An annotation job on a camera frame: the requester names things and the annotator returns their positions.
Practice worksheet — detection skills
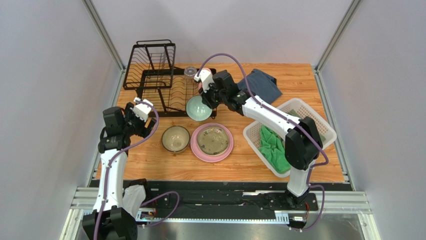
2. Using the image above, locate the pink plate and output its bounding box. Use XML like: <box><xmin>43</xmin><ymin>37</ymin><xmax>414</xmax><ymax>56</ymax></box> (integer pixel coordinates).
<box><xmin>190</xmin><ymin>123</ymin><xmax>234</xmax><ymax>163</ymax></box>

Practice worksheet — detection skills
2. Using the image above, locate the purple cable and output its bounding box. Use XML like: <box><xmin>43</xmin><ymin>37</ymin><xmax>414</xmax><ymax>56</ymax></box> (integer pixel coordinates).
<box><xmin>196</xmin><ymin>52</ymin><xmax>330</xmax><ymax>232</ymax></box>
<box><xmin>92</xmin><ymin>99</ymin><xmax>181</xmax><ymax>240</ymax></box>

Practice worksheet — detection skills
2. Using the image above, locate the pink mug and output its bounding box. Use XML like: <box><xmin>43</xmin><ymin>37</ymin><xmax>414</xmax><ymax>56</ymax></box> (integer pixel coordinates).
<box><xmin>197</xmin><ymin>67</ymin><xmax>212</xmax><ymax>91</ymax></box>

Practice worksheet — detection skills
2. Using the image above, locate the light green bowl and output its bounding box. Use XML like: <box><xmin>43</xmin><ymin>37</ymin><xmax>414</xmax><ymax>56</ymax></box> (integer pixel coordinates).
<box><xmin>186</xmin><ymin>95</ymin><xmax>213</xmax><ymax>122</ymax></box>

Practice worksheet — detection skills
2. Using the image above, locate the black wire dish rack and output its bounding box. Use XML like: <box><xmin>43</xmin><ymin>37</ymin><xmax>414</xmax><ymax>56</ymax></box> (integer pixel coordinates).
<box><xmin>123</xmin><ymin>39</ymin><xmax>198</xmax><ymax>117</ymax></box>

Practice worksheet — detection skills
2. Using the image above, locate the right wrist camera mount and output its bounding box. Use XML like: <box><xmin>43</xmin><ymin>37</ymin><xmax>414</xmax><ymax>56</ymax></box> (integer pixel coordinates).
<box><xmin>194</xmin><ymin>68</ymin><xmax>214</xmax><ymax>93</ymax></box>

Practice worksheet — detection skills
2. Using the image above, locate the olive green shirt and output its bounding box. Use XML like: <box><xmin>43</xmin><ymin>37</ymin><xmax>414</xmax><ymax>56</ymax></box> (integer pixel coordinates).
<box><xmin>287</xmin><ymin>109</ymin><xmax>326</xmax><ymax>143</ymax></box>

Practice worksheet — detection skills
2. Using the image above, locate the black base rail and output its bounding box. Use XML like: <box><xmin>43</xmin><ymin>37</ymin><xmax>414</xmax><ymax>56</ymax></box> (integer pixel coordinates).
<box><xmin>68</xmin><ymin>179</ymin><xmax>370</xmax><ymax>231</ymax></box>

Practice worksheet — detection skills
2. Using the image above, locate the beige brown bowl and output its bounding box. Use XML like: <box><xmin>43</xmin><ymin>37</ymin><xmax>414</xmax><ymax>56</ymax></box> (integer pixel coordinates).
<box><xmin>161</xmin><ymin>125</ymin><xmax>191</xmax><ymax>153</ymax></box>

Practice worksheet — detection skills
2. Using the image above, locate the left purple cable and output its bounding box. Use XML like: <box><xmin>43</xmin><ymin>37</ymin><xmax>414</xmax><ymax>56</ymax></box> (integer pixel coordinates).
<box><xmin>92</xmin><ymin>99</ymin><xmax>181</xmax><ymax>240</ymax></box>

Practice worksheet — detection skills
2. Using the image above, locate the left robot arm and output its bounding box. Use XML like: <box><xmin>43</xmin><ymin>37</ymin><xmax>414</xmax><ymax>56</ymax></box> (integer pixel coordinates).
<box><xmin>82</xmin><ymin>98</ymin><xmax>159</xmax><ymax>240</ymax></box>

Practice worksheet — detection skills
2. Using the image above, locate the folded blue cloth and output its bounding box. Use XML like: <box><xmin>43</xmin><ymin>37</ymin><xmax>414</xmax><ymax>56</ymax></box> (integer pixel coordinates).
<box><xmin>246</xmin><ymin>68</ymin><xmax>282</xmax><ymax>104</ymax></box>

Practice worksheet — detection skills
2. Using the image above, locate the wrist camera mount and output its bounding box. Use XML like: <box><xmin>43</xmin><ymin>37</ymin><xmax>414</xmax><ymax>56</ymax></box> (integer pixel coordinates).
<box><xmin>194</xmin><ymin>68</ymin><xmax>214</xmax><ymax>93</ymax></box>
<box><xmin>132</xmin><ymin>97</ymin><xmax>154</xmax><ymax>122</ymax></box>

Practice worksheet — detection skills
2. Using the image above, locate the bright green towel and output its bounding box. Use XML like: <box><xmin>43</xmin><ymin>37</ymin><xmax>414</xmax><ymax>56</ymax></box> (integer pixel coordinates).
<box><xmin>258</xmin><ymin>125</ymin><xmax>291</xmax><ymax>174</ymax></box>

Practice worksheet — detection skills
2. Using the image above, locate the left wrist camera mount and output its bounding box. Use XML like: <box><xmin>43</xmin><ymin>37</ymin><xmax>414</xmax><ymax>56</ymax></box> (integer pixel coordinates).
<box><xmin>132</xmin><ymin>97</ymin><xmax>154</xmax><ymax>122</ymax></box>

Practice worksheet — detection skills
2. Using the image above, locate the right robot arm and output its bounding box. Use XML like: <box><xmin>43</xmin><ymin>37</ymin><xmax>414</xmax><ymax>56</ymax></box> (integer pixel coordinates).
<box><xmin>194</xmin><ymin>68</ymin><xmax>324</xmax><ymax>209</ymax></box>

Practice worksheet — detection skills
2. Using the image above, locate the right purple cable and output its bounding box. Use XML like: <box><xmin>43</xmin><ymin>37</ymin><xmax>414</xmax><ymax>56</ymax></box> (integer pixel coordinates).
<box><xmin>196</xmin><ymin>52</ymin><xmax>330</xmax><ymax>232</ymax></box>

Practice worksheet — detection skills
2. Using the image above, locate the cream patterned plate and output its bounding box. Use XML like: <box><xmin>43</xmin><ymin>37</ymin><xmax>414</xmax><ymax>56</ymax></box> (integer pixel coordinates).
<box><xmin>196</xmin><ymin>127</ymin><xmax>231</xmax><ymax>157</ymax></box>

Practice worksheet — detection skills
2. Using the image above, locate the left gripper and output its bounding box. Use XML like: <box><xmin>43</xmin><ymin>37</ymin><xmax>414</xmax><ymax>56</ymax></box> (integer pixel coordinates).
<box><xmin>121</xmin><ymin>102</ymin><xmax>156</xmax><ymax>140</ymax></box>

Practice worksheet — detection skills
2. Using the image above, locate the clear glass plate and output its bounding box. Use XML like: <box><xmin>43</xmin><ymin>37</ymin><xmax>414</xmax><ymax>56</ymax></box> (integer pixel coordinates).
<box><xmin>196</xmin><ymin>128</ymin><xmax>230</xmax><ymax>155</ymax></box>

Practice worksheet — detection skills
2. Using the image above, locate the clear glass cup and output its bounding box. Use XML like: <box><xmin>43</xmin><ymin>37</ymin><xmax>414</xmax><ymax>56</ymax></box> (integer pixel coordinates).
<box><xmin>183</xmin><ymin>66</ymin><xmax>198</xmax><ymax>88</ymax></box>

